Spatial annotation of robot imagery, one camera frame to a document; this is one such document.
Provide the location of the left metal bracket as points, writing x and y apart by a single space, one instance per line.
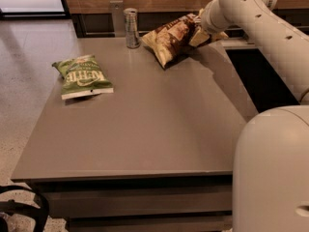
117 11

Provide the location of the green chip bag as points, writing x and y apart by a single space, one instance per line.
82 77

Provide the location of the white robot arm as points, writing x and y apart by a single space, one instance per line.
271 163

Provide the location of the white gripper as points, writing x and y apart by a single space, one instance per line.
209 20

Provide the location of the silver redbull can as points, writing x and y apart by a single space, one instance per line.
131 28

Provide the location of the brown chip bag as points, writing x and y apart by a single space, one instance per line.
169 40

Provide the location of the black chair frame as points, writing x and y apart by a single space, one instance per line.
39 215

